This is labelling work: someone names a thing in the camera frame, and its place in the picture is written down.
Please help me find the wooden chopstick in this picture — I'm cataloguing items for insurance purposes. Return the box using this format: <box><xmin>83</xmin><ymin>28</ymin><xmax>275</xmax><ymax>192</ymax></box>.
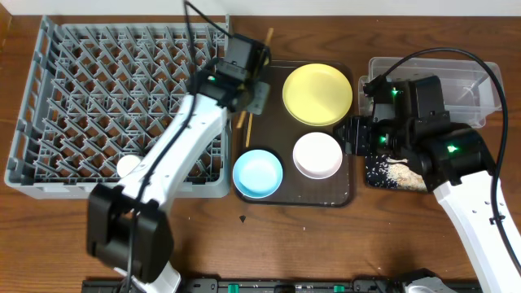
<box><xmin>245</xmin><ymin>113</ymin><xmax>253</xmax><ymax>148</ymax></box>
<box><xmin>236</xmin><ymin>28</ymin><xmax>274</xmax><ymax>129</ymax></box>

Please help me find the white bowl with food scraps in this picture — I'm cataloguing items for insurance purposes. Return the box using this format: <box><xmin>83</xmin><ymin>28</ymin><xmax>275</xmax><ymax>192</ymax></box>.
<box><xmin>292</xmin><ymin>132</ymin><xmax>343</xmax><ymax>180</ymax></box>

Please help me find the small white cup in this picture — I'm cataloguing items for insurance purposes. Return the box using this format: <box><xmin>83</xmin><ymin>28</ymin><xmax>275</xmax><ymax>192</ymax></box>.
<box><xmin>116</xmin><ymin>155</ymin><xmax>142</xmax><ymax>178</ymax></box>

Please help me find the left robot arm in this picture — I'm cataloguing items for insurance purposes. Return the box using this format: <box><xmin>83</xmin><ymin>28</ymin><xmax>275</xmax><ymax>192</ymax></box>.
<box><xmin>86</xmin><ymin>34</ymin><xmax>271</xmax><ymax>292</ymax></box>

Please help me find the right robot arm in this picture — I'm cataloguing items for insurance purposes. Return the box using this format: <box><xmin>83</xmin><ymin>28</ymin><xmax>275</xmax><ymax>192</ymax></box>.
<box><xmin>334</xmin><ymin>76</ymin><xmax>520</xmax><ymax>292</ymax></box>

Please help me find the spilled rice food waste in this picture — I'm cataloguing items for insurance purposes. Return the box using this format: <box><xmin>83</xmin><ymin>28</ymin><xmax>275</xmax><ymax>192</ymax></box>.
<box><xmin>366</xmin><ymin>154</ymin><xmax>428</xmax><ymax>192</ymax></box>

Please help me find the black waste tray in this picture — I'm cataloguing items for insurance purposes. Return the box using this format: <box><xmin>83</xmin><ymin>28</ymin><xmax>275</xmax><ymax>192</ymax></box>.
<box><xmin>363</xmin><ymin>152</ymin><xmax>432</xmax><ymax>194</ymax></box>

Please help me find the clear plastic waste bin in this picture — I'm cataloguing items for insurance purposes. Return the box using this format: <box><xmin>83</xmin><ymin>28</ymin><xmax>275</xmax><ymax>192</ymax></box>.
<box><xmin>358</xmin><ymin>57</ymin><xmax>501</xmax><ymax>129</ymax></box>

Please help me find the grey plastic dishwasher rack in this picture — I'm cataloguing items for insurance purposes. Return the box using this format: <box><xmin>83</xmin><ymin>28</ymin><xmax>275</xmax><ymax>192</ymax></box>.
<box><xmin>4</xmin><ymin>17</ymin><xmax>230</xmax><ymax>199</ymax></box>

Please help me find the dark brown serving tray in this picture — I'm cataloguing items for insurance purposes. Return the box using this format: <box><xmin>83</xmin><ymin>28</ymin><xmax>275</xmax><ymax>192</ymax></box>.
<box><xmin>234</xmin><ymin>60</ymin><xmax>356</xmax><ymax>208</ymax></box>

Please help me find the yellow round plate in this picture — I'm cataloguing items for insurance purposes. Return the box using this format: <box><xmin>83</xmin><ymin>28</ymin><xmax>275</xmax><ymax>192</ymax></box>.
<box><xmin>282</xmin><ymin>63</ymin><xmax>353</xmax><ymax>126</ymax></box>

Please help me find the light blue bowl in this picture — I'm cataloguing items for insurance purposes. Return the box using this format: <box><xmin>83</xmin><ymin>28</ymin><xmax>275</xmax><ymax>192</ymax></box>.
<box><xmin>232</xmin><ymin>149</ymin><xmax>283</xmax><ymax>199</ymax></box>

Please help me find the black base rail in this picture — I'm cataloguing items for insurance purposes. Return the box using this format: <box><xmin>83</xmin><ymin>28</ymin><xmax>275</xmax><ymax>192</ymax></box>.
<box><xmin>81</xmin><ymin>276</ymin><xmax>481</xmax><ymax>293</ymax></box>

